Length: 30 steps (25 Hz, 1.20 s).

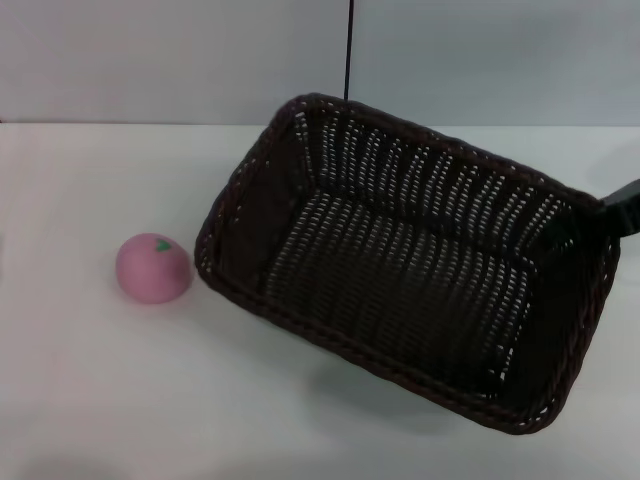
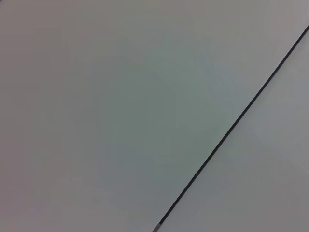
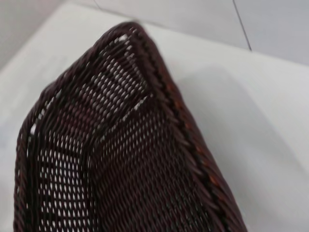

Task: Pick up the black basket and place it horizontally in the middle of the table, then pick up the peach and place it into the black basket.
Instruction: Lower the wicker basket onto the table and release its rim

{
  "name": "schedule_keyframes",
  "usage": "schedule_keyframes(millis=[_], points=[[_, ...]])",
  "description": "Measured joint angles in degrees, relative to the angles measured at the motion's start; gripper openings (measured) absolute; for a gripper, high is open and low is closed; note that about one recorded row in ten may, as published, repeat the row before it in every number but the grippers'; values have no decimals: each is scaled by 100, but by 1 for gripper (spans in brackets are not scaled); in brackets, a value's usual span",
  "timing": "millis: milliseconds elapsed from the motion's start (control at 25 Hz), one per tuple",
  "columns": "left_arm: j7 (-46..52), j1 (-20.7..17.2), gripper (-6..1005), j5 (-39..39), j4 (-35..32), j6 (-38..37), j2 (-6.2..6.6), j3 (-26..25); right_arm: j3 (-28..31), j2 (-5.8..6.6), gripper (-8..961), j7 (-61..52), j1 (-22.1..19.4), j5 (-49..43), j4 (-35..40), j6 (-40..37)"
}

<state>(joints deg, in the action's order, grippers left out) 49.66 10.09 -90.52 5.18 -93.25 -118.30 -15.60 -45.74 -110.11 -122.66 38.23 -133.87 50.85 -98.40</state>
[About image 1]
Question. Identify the dark brown woven basket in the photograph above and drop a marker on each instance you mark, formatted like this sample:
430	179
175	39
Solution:
380	280

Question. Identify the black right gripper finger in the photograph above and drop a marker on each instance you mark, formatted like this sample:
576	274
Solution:
556	236
624	205

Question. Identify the pink peach toy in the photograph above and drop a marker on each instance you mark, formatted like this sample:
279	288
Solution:
150	272

